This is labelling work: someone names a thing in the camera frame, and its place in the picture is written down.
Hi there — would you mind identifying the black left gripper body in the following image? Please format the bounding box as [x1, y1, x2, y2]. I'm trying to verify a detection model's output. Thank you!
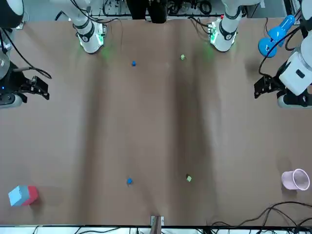
[268, 77, 287, 95]

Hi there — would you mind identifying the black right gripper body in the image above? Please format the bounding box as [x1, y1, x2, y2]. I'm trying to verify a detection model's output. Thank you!
[0, 73, 31, 96]

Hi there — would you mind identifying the red foam cube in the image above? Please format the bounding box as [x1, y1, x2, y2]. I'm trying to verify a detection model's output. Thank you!
[25, 186, 39, 206]

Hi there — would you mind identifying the light blue foam cube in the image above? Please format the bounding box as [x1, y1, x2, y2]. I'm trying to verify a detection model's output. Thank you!
[8, 185, 29, 207]

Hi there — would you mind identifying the blue desk lamp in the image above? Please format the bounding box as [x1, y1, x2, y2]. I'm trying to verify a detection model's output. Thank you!
[257, 15, 296, 58]

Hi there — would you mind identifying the pink plastic cup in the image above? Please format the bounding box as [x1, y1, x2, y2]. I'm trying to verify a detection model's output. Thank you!
[281, 168, 310, 191]

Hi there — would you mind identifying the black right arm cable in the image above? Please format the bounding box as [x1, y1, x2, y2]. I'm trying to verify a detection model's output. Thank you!
[0, 28, 53, 80]

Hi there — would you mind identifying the black lamp cord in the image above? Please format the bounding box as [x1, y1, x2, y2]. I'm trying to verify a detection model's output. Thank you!
[258, 24, 303, 77]

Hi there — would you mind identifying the black table edge cable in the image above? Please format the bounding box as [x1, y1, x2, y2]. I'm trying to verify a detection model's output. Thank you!
[211, 201, 312, 234]

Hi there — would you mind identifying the aluminium frame post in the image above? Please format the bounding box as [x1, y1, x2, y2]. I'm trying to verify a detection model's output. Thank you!
[150, 215, 164, 234]

